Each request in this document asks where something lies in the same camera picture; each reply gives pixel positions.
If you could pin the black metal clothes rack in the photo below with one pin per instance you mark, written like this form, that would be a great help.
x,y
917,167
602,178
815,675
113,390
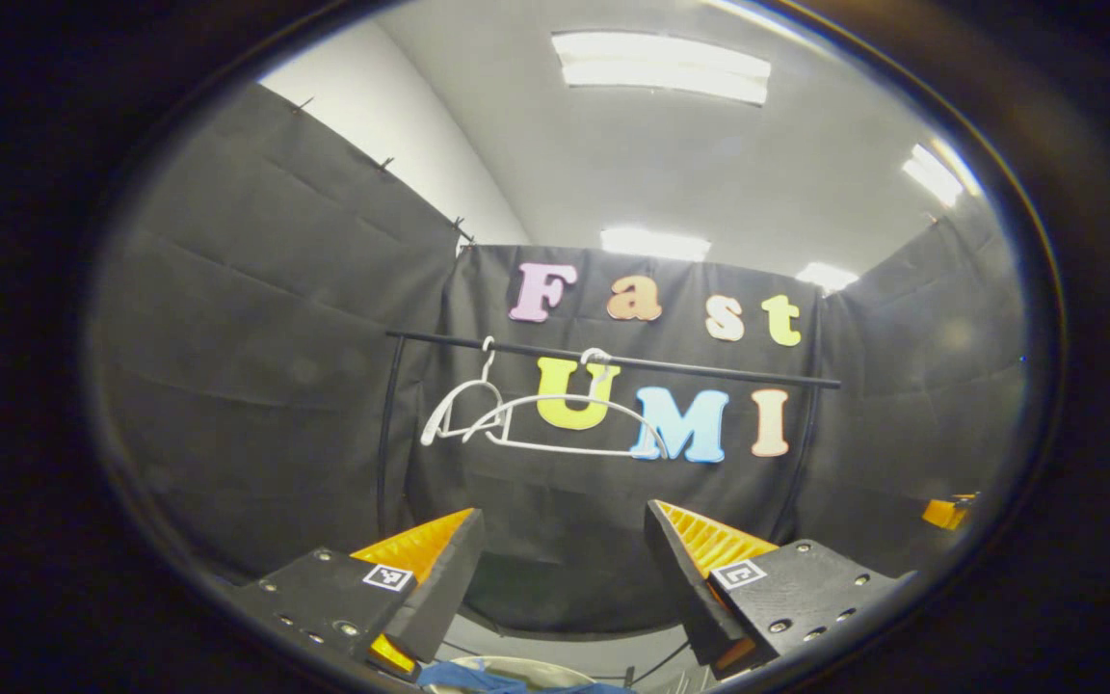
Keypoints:
x,y
709,370

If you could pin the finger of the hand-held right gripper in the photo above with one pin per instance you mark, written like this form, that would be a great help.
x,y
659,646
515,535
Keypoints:
x,y
945,513

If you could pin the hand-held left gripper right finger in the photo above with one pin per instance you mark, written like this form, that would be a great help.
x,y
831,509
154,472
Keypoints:
x,y
690,598

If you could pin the black backdrop cloth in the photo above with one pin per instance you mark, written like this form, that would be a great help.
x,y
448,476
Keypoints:
x,y
247,337

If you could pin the large ceiling light panel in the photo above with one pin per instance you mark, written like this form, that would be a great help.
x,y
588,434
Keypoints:
x,y
661,67

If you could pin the white plastic clothes hanger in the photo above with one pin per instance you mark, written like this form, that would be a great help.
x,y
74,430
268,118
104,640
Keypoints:
x,y
565,448
459,390

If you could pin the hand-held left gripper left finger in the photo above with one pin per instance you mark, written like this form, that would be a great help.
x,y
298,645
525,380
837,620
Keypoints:
x,y
439,598

